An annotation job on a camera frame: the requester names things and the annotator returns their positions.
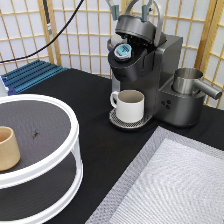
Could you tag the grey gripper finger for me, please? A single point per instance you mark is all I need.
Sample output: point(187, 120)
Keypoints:
point(146, 10)
point(114, 9)

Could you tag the grey pod coffee machine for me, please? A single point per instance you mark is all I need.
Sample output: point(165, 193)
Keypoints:
point(150, 70)

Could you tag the grey woven placemat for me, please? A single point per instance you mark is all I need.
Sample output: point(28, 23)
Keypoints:
point(172, 180)

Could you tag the white coffee pod blue lid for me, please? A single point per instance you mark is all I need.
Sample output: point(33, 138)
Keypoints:
point(123, 52)

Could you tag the tan ceramic cup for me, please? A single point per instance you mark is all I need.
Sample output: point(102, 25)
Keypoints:
point(9, 150)

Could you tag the blue ribbed mat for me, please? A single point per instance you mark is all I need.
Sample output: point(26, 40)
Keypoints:
point(29, 75)

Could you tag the white two-tier round shelf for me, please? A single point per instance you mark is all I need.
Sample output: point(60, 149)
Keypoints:
point(50, 170)

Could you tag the steel milk frother jug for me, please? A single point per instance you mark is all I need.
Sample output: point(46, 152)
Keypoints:
point(188, 81)

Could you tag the wooden shoji screen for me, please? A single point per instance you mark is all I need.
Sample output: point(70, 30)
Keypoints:
point(74, 34)

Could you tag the white ceramic mug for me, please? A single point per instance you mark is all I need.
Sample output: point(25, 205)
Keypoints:
point(128, 105)

